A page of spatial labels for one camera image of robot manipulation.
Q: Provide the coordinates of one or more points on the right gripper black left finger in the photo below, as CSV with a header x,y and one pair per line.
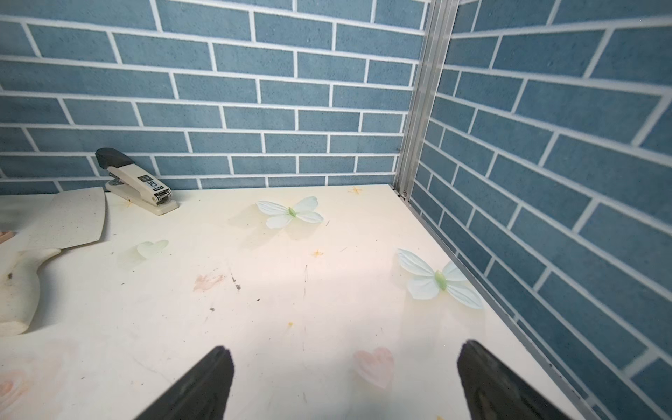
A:
x,y
201,393

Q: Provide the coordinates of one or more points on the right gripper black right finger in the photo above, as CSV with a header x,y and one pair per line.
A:
x,y
494,391

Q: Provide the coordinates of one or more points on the cream white cleaver knife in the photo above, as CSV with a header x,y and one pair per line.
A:
x,y
72,219

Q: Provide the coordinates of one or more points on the floral table mat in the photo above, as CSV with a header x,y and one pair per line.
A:
x,y
302,285

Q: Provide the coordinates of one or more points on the white black stapler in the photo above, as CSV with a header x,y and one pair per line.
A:
x,y
132,183

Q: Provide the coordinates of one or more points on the aluminium corner post right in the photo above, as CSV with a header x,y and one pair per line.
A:
x,y
438,32

